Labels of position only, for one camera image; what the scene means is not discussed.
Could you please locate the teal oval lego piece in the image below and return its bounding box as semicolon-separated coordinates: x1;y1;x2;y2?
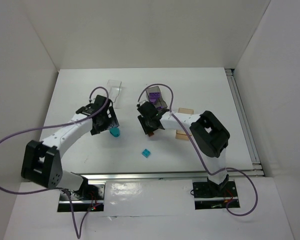
109;127;121;138

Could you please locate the small teal lego brick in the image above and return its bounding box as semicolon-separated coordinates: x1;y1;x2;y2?
141;149;151;158

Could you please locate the purple oval lego piece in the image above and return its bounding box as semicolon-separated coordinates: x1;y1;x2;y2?
149;97;159;105

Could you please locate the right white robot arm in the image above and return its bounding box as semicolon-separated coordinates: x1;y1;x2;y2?
137;101;230;190

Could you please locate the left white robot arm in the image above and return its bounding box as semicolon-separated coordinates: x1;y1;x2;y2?
21;95;119;199

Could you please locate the dark smoky plastic container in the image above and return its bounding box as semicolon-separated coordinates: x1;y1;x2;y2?
145;86;168;110

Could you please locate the clear plastic container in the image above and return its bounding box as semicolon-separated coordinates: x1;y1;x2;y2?
107;79;122;109

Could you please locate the orange translucent plastic container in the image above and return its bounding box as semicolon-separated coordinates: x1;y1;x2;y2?
175;107;194;141

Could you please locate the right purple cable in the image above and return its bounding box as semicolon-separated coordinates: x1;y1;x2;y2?
137;83;260;216

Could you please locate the aluminium front rail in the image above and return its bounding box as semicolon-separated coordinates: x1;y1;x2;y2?
84;170;217;183

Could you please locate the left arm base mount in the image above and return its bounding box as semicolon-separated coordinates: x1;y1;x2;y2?
57;183;106;213

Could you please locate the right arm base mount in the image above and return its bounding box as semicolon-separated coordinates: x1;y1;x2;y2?
190;181;240;210

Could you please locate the aluminium side rail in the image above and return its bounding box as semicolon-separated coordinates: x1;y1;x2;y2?
224;68;265;176

